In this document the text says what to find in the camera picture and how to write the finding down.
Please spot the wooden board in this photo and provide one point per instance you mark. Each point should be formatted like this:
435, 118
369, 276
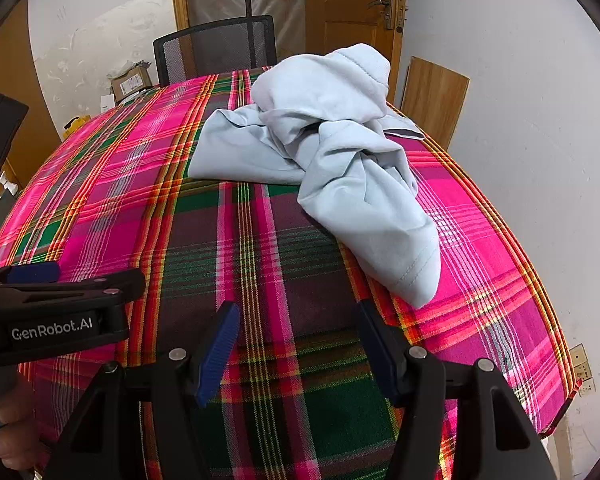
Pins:
432, 100

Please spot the cardboard box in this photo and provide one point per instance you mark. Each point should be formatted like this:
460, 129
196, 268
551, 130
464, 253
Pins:
130, 82

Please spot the pink plaid tablecloth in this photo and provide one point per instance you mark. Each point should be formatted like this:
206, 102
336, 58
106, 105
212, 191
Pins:
280, 260

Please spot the yellow bag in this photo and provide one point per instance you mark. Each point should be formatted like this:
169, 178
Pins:
75, 125

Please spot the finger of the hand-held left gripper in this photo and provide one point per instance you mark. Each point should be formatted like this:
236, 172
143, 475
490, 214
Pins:
32, 272
115, 285

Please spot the person's left hand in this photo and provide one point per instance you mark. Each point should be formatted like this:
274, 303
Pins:
15, 440

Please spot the tall white box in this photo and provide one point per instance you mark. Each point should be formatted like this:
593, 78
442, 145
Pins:
107, 101

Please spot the wooden wardrobe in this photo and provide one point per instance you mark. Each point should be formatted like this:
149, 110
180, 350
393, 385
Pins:
10, 60

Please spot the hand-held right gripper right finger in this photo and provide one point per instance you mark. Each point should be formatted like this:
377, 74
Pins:
375, 355

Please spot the light blue shirt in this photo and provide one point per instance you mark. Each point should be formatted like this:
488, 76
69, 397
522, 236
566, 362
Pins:
330, 160

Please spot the wooden door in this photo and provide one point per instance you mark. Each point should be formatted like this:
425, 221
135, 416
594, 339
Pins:
345, 0

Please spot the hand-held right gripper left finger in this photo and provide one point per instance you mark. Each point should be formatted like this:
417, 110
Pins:
220, 350

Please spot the black mesh office chair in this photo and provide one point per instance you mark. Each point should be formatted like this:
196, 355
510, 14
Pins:
210, 45

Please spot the wall socket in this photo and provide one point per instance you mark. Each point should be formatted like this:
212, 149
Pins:
582, 370

